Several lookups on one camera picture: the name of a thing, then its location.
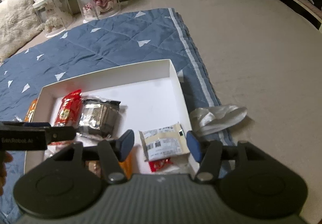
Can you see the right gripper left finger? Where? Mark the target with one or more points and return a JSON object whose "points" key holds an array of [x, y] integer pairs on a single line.
{"points": [[62, 186]]}

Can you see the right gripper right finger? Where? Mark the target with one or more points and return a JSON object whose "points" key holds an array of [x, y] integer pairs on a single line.
{"points": [[248, 180]]}

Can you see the red long snack packet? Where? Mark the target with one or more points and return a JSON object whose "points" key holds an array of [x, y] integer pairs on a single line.
{"points": [[69, 109]]}

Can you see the black tray cookie pack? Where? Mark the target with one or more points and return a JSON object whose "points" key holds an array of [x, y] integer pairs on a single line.
{"points": [[98, 117]]}

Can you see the small red candy packet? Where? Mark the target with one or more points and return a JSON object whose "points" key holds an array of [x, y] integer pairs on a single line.
{"points": [[157, 165]]}

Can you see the cream snack packet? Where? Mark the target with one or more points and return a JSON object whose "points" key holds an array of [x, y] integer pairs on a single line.
{"points": [[164, 143]]}

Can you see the gold wafer clear pack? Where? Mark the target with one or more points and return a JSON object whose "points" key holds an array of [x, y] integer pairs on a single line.
{"points": [[94, 167]]}

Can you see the person's left hand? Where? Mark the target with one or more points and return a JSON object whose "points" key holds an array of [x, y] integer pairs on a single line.
{"points": [[6, 158]]}

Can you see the orange snack bar packet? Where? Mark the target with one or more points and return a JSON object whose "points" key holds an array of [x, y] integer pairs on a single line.
{"points": [[30, 112]]}

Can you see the white crumpled plastic bag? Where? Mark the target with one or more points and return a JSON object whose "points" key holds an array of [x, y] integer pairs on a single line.
{"points": [[214, 119]]}

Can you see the fluffy cream pillow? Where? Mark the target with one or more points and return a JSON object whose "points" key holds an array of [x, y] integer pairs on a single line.
{"points": [[19, 25]]}

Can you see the white shallow cardboard box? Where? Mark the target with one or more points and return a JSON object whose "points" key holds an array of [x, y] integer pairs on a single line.
{"points": [[150, 94]]}

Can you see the clear case white plush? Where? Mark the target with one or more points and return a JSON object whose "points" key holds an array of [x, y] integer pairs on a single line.
{"points": [[55, 16]]}

